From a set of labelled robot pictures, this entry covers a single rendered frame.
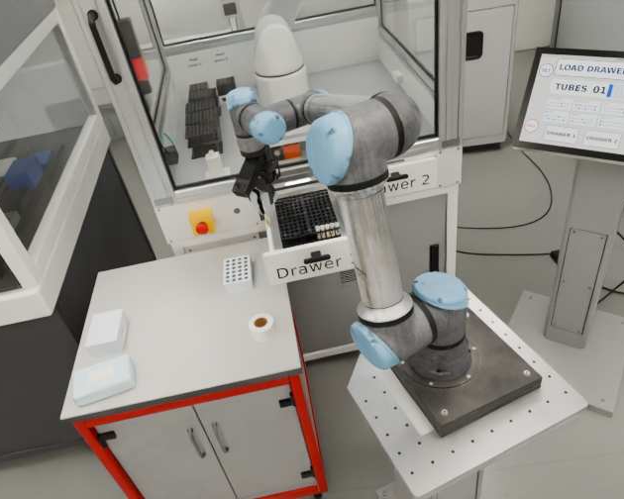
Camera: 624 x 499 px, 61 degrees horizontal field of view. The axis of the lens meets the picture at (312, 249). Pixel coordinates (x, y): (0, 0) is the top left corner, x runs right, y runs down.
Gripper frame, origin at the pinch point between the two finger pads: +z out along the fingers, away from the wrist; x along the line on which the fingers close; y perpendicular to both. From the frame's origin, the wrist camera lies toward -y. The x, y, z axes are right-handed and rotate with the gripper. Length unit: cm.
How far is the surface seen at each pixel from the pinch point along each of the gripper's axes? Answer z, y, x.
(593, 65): -17, 69, -77
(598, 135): -2, 56, -82
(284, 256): 7.5, -8.3, -9.5
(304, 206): 8.4, 17.0, -3.1
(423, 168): 9, 46, -33
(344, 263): 14.5, 0.8, -22.7
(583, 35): 28, 235, -69
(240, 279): 19.6, -9.0, 8.2
